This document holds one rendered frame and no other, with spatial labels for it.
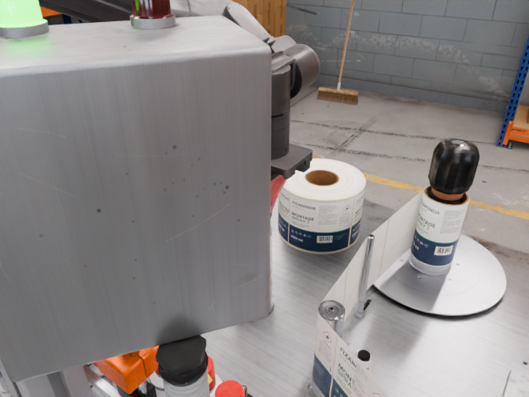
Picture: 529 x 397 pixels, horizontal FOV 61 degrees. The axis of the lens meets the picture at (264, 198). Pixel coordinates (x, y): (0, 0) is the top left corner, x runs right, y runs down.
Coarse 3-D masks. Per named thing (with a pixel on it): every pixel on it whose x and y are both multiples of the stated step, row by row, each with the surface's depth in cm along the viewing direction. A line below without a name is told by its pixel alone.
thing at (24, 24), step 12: (0, 0) 23; (12, 0) 23; (24, 0) 23; (36, 0) 24; (0, 12) 23; (12, 12) 23; (24, 12) 23; (36, 12) 24; (0, 24) 23; (12, 24) 23; (24, 24) 23; (36, 24) 24; (12, 36) 23; (24, 36) 24
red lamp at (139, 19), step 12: (132, 0) 25; (144, 0) 25; (156, 0) 25; (168, 0) 26; (132, 12) 26; (144, 12) 25; (156, 12) 25; (168, 12) 26; (132, 24) 26; (144, 24) 25; (156, 24) 25; (168, 24) 26
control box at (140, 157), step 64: (0, 64) 19; (64, 64) 20; (128, 64) 20; (192, 64) 21; (256, 64) 22; (0, 128) 20; (64, 128) 21; (128, 128) 22; (192, 128) 23; (256, 128) 24; (0, 192) 21; (64, 192) 22; (128, 192) 23; (192, 192) 25; (256, 192) 26; (0, 256) 23; (64, 256) 24; (128, 256) 25; (192, 256) 27; (256, 256) 29; (0, 320) 25; (64, 320) 26; (128, 320) 28; (192, 320) 29
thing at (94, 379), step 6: (84, 366) 67; (90, 372) 66; (90, 378) 65; (96, 378) 65; (96, 384) 64; (102, 384) 64; (108, 384) 64; (102, 390) 64; (108, 390) 63; (114, 390) 63; (108, 396) 63; (114, 396) 63; (120, 396) 63
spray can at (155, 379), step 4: (156, 372) 55; (152, 376) 56; (156, 376) 56; (160, 376) 55; (152, 380) 56; (156, 380) 55; (160, 380) 55; (156, 384) 55; (160, 384) 55; (156, 388) 55; (160, 388) 55; (164, 388) 55; (160, 392) 55; (164, 392) 55; (160, 396) 56; (164, 396) 56
